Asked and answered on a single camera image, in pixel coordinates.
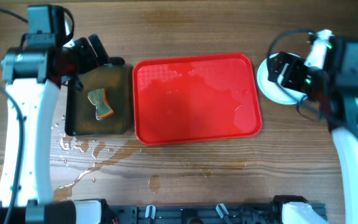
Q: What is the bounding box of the white plate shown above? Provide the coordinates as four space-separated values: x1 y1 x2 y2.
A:
256 59 306 105

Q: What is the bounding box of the green orange sponge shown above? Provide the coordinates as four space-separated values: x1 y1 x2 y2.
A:
88 88 114 120

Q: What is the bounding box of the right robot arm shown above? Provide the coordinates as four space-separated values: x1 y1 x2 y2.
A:
265 50 358 223

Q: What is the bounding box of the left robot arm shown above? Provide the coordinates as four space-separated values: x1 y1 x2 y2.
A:
0 35 114 223

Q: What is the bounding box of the black water tray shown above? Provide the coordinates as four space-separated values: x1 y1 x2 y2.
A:
65 57 130 136

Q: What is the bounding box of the red plastic tray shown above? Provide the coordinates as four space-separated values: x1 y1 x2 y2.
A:
132 53 262 146

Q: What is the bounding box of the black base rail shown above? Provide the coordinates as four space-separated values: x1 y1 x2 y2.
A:
110 203 282 224

